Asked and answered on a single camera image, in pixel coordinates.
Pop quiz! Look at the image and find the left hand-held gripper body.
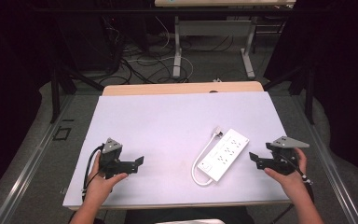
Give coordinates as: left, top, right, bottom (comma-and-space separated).
98, 137, 138, 180

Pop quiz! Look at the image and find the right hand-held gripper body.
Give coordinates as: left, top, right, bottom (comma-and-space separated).
265, 135, 310, 175

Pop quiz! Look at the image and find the person's right hand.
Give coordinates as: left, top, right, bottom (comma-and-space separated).
263, 147, 309, 200

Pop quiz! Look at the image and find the person's left hand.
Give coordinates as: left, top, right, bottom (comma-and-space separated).
85, 152, 129, 203

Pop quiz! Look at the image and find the white power strip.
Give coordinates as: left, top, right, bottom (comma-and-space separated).
196, 128, 250, 183

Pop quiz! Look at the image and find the white table mat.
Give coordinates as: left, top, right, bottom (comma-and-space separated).
62, 91, 291, 209

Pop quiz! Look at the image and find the white power plug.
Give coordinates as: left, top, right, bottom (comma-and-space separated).
212, 125, 225, 138

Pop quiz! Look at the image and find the person's dark clothing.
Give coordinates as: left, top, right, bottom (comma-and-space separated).
123, 206, 256, 224

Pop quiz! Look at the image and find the black metal stand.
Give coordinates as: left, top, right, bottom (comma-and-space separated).
262, 64, 316, 125
48, 63, 105, 124

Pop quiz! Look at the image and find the wooden table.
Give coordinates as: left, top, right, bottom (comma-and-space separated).
69, 80, 293, 211

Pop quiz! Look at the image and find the white desk with metal legs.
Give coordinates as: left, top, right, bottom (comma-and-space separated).
154, 0, 296, 79

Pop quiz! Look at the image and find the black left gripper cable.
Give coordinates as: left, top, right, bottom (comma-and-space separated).
80, 144, 105, 201

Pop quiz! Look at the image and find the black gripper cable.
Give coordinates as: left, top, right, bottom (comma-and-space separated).
279, 153, 315, 204
80, 144, 105, 201

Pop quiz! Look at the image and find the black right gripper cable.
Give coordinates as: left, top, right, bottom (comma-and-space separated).
279, 153, 315, 204

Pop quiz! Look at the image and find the aluminium floor rail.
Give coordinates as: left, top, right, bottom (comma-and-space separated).
0, 92, 76, 224
292, 92, 358, 224

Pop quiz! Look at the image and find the white power strip cable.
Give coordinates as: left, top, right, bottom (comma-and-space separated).
190, 133, 218, 187

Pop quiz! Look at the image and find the tangle of floor cables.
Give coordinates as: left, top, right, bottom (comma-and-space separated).
101, 15, 234, 86

